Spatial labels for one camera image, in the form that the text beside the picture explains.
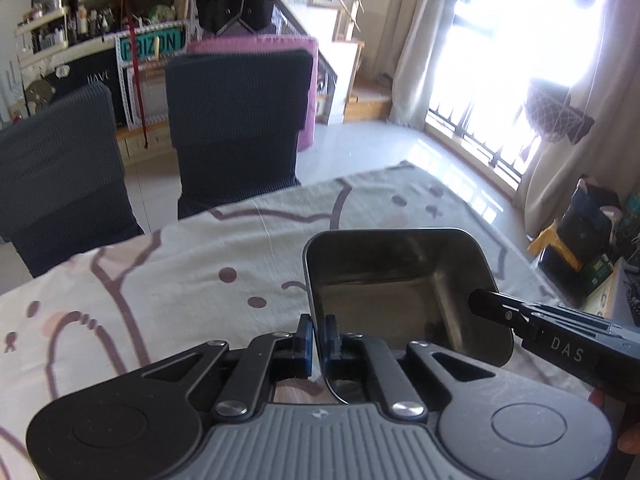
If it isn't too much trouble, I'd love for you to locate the cluttered white shelf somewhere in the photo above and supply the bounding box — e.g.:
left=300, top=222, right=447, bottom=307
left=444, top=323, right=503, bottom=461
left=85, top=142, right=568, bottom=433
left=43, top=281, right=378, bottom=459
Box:
left=15, top=0, right=131, bottom=66

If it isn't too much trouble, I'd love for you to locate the hanging net bag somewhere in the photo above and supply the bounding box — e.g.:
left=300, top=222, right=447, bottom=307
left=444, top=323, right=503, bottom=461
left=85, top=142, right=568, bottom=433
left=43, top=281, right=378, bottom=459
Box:
left=525, top=77, right=596, bottom=146

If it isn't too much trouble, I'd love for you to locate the black storage cabinet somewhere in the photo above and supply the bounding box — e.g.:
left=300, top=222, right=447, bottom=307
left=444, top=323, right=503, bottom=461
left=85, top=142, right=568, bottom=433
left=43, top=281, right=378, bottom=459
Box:
left=30, top=47, right=126, bottom=126

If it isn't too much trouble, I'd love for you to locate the black window railing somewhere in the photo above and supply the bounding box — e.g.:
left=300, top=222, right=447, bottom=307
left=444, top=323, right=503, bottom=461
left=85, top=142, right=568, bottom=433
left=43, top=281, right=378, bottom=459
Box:
left=425, top=105, right=526, bottom=191

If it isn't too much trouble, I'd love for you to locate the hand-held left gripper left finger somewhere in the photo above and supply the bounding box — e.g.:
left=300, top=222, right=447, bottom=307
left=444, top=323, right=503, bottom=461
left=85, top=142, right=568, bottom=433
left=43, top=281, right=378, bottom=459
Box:
left=131, top=312, right=317, bottom=421

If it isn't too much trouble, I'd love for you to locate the yellow bag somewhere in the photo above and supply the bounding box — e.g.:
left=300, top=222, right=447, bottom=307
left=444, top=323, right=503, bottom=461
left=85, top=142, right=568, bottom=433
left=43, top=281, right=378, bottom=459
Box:
left=527, top=225, right=583, bottom=273

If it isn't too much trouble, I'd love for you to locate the wooden cabinet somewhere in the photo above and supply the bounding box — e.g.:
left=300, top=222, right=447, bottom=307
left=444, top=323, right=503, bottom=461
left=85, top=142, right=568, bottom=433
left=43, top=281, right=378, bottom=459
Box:
left=327, top=37, right=393, bottom=123

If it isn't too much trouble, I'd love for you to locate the round brown disc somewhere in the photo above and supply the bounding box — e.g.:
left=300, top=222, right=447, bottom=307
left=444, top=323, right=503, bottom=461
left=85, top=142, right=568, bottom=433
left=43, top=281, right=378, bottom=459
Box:
left=25, top=79, right=57, bottom=108

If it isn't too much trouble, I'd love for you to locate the green sign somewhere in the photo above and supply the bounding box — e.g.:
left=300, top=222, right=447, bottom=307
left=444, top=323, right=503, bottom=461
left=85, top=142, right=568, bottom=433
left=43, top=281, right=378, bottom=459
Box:
left=115, top=30, right=188, bottom=63

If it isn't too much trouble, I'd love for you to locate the cartoon printed tablecloth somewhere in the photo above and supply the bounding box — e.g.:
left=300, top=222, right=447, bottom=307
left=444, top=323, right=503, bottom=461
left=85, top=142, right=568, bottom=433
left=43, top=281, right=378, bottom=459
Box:
left=0, top=160, right=601, bottom=480

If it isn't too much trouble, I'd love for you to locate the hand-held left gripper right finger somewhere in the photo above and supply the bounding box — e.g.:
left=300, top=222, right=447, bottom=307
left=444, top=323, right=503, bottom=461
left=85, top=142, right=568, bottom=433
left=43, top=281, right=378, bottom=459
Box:
left=322, top=314, right=511, bottom=421

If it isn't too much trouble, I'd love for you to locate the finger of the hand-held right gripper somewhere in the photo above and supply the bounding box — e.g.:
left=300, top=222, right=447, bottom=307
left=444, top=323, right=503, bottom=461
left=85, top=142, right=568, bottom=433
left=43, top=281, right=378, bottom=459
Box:
left=468, top=287, right=538, bottom=333

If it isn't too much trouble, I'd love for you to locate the deep square steel container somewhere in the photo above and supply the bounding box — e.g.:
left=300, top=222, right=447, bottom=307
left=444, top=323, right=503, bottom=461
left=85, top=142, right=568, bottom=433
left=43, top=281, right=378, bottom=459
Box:
left=303, top=228, right=515, bottom=406

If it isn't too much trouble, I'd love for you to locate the beige curtain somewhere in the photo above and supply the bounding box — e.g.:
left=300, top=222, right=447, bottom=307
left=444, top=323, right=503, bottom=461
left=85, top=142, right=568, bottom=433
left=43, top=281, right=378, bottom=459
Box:
left=515, top=0, right=640, bottom=236
left=390, top=0, right=476, bottom=133

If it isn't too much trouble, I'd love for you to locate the dark covered chair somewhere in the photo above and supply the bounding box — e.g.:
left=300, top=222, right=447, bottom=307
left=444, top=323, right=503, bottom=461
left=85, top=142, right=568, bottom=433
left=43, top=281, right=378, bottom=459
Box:
left=0, top=82, right=146, bottom=279
left=165, top=49, right=315, bottom=221

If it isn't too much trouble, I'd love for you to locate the black bag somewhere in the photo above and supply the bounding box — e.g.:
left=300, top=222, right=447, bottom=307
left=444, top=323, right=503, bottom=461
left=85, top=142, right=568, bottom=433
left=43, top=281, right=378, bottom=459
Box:
left=540, top=175, right=626, bottom=301

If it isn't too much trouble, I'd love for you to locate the red strap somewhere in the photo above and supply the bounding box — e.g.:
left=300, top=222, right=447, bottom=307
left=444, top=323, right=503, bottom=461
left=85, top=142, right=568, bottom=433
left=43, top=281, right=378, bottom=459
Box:
left=127, top=0, right=151, bottom=148

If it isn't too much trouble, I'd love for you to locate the person's right hand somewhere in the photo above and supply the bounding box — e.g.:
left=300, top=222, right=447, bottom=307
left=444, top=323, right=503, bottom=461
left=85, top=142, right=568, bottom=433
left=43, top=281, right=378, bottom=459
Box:
left=587, top=387, right=640, bottom=456

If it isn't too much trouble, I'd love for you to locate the purple cloth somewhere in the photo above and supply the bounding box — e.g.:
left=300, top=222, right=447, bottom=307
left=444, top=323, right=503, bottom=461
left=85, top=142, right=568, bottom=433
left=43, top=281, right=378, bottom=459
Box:
left=187, top=35, right=320, bottom=153

